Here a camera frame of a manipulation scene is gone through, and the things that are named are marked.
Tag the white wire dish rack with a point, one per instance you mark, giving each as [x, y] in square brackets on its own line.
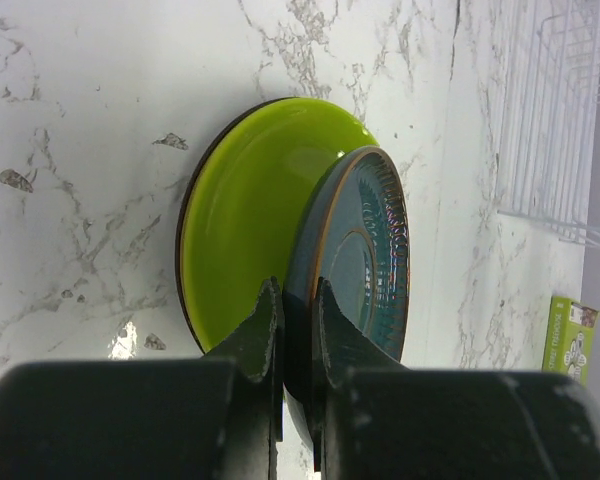
[549, 153]

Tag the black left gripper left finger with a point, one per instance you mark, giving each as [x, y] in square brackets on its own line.
[215, 417]

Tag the green printed booklet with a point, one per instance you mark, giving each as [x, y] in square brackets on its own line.
[569, 341]

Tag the dark green plate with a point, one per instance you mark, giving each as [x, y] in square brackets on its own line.
[354, 234]

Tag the yellow patterned plate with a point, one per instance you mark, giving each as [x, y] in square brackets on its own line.
[236, 223]

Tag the lime green plate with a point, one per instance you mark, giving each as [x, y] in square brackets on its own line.
[316, 134]

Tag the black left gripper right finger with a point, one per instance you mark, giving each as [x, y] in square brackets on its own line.
[376, 419]

